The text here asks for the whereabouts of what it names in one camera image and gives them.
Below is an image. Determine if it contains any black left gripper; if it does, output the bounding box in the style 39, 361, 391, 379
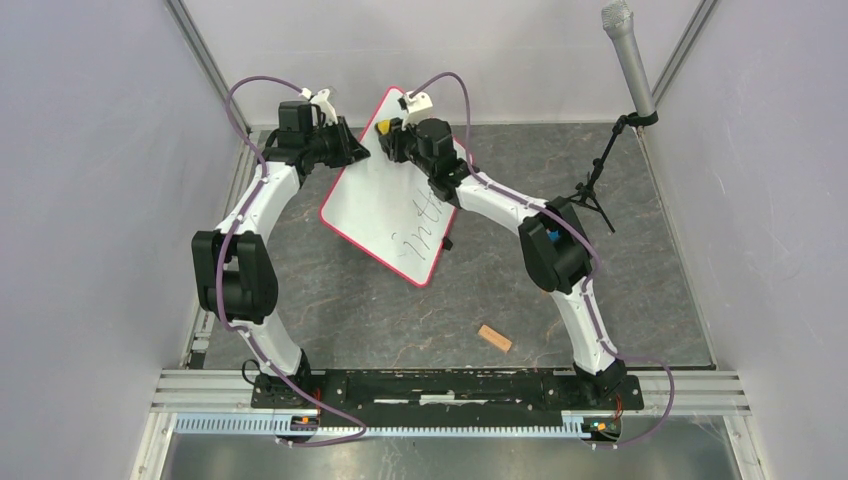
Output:
305, 117, 370, 170

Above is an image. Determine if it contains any black tripod mic stand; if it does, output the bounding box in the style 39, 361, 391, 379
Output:
567, 111, 659, 233

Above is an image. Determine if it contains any yellow whiteboard eraser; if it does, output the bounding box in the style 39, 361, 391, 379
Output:
374, 119, 392, 136

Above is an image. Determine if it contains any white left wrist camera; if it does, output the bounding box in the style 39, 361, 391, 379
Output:
299, 88, 338, 125

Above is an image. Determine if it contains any silver microphone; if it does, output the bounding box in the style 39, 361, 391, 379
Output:
601, 1, 656, 117

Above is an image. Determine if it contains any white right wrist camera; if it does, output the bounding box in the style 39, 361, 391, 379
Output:
398, 91, 433, 129

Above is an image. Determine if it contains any pink framed whiteboard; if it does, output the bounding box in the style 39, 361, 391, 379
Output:
320, 86, 457, 287

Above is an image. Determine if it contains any aluminium rail frame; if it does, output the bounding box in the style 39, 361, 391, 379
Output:
131, 368, 764, 479

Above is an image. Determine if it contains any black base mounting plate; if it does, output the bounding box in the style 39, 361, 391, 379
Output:
249, 368, 645, 430

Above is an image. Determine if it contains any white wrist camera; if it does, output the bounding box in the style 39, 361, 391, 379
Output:
299, 88, 338, 125
398, 91, 433, 129

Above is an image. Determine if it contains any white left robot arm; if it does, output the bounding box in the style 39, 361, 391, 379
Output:
191, 94, 369, 408

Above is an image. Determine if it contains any long wooden block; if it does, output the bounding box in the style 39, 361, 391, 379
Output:
478, 325, 513, 353

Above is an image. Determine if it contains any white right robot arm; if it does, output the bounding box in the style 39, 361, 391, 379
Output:
373, 118, 627, 408

